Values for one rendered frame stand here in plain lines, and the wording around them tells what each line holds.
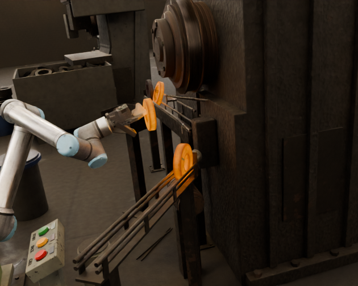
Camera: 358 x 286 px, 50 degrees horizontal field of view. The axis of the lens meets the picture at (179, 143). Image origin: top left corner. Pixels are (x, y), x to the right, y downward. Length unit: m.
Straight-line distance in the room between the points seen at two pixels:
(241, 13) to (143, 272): 1.38
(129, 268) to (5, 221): 0.69
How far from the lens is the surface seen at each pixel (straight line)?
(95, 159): 1.75
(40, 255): 1.36
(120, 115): 1.83
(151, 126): 1.84
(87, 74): 4.30
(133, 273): 2.17
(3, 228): 2.22
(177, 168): 1.52
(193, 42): 1.76
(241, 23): 1.57
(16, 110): 2.03
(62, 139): 1.70
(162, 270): 2.15
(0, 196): 2.20
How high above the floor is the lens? 1.33
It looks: 20 degrees down
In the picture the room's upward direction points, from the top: 6 degrees counter-clockwise
